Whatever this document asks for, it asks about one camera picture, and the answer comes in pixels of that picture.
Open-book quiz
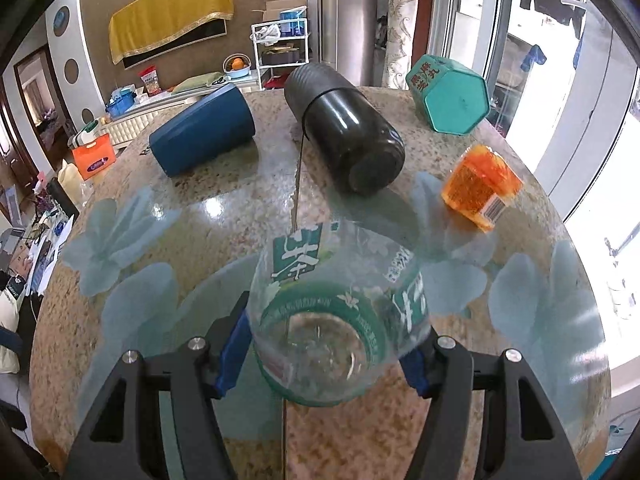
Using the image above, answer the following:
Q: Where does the cardboard box on shelf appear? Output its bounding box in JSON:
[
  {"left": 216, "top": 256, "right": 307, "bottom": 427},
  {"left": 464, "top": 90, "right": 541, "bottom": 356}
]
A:
[{"left": 254, "top": 0, "right": 308, "bottom": 22}]

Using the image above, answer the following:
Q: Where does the fruit basket with oranges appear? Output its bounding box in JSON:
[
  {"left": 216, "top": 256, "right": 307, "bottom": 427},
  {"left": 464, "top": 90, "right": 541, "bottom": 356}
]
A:
[{"left": 222, "top": 53, "right": 252, "bottom": 79}]

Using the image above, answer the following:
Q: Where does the white suitcase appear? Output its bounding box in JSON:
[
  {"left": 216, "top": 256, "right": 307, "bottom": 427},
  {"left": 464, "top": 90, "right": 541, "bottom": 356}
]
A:
[{"left": 68, "top": 119, "right": 103, "bottom": 150}]

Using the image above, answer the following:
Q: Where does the floral beige curtain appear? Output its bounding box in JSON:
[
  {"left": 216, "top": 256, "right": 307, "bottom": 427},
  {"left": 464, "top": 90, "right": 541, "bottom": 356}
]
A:
[{"left": 382, "top": 0, "right": 419, "bottom": 90}]

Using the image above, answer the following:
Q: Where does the dark blue cup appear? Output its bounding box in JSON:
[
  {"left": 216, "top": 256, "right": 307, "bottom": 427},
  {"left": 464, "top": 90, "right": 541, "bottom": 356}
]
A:
[{"left": 149, "top": 84, "right": 255, "bottom": 177}]

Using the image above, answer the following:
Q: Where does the black cylindrical thermos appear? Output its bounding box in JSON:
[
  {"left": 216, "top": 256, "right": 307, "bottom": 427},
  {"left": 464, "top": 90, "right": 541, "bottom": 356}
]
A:
[{"left": 284, "top": 63, "right": 406, "bottom": 195}]

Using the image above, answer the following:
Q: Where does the green cushion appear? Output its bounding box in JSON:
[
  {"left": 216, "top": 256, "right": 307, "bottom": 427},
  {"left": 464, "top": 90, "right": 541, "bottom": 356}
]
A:
[{"left": 171, "top": 72, "right": 226, "bottom": 94}]

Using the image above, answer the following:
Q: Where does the white tufted tv cabinet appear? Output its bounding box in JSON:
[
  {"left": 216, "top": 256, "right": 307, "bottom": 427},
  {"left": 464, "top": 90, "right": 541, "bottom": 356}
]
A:
[{"left": 94, "top": 70, "right": 260, "bottom": 148}]

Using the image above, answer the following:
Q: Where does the silver tower air conditioner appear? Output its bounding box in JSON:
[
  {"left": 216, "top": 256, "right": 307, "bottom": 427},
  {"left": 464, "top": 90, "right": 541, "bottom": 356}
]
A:
[{"left": 319, "top": 0, "right": 378, "bottom": 86}]

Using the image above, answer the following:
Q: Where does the yellow cloth covered television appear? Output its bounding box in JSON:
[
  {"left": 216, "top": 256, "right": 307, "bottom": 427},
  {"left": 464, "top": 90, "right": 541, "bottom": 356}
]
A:
[{"left": 108, "top": 0, "right": 234, "bottom": 64}]

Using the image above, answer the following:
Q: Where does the red snack bag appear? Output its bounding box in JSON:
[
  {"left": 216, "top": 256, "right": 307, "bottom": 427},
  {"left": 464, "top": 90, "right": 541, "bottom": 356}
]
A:
[{"left": 139, "top": 65, "right": 162, "bottom": 96}]

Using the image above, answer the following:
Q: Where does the white metal shelf rack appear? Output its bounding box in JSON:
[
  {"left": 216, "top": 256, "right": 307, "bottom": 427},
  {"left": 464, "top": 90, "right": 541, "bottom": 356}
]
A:
[{"left": 250, "top": 16, "right": 311, "bottom": 90}]

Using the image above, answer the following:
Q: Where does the orange shopping bag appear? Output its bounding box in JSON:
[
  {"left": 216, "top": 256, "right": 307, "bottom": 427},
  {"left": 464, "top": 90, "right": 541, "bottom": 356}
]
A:
[{"left": 72, "top": 134, "right": 116, "bottom": 181}]

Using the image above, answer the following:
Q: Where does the orange plastic jar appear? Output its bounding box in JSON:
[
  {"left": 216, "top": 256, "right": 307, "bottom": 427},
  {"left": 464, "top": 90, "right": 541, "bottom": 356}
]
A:
[{"left": 440, "top": 144, "right": 524, "bottom": 232}]

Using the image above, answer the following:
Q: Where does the clear green label plastic cup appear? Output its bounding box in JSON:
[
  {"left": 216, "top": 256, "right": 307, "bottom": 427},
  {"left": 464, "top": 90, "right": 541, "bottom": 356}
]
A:
[{"left": 246, "top": 220, "right": 431, "bottom": 408}]

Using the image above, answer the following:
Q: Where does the blue plastic basket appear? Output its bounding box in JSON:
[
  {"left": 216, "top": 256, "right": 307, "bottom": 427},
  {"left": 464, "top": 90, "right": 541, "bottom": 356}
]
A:
[{"left": 105, "top": 88, "right": 136, "bottom": 118}]

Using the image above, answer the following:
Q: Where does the teal hexagonal box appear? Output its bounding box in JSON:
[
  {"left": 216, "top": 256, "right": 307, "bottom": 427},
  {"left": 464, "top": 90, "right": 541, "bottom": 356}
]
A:
[{"left": 406, "top": 54, "right": 490, "bottom": 136}]

